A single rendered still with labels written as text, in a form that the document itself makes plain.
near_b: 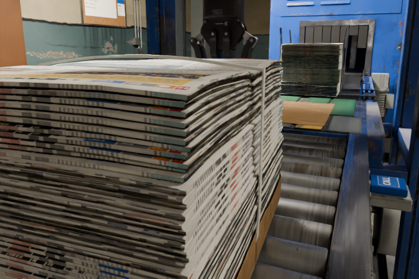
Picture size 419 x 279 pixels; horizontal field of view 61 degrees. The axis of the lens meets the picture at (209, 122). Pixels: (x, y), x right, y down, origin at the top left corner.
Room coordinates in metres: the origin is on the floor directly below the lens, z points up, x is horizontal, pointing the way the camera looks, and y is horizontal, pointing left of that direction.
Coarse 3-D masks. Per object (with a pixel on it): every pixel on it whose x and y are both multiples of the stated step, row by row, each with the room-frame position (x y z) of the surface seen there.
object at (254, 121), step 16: (64, 64) 0.47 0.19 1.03; (80, 64) 0.47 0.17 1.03; (256, 80) 0.38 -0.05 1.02; (256, 96) 0.38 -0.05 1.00; (256, 112) 0.38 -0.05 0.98; (256, 128) 0.37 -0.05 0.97; (256, 144) 0.37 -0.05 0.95; (256, 160) 0.37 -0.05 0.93; (256, 176) 0.36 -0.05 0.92; (256, 192) 0.36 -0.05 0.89; (256, 208) 0.35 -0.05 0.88
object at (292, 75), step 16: (288, 48) 1.82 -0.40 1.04; (304, 48) 1.78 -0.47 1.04; (320, 48) 1.75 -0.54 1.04; (336, 48) 1.74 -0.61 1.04; (288, 64) 1.81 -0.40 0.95; (304, 64) 1.78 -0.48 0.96; (320, 64) 1.75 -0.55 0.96; (336, 64) 1.72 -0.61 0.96; (288, 80) 1.82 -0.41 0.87; (304, 80) 1.79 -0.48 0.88; (320, 80) 1.75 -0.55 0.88; (336, 80) 1.72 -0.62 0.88; (320, 96) 1.75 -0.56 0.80; (336, 96) 1.73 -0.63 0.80
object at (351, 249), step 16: (352, 144) 0.88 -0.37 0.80; (352, 160) 0.75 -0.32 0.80; (352, 176) 0.66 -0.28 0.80; (368, 176) 0.66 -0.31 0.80; (352, 192) 0.58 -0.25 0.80; (368, 192) 0.58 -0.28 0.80; (352, 208) 0.52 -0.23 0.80; (368, 208) 0.52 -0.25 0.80; (336, 224) 0.47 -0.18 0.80; (352, 224) 0.47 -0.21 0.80; (368, 224) 0.47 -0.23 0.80; (336, 240) 0.42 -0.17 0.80; (352, 240) 0.42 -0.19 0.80; (368, 240) 0.42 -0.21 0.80; (336, 256) 0.39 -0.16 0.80; (352, 256) 0.39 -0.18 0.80; (368, 256) 0.39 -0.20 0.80; (336, 272) 0.36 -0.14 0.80; (352, 272) 0.36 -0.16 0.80; (368, 272) 0.36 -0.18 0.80
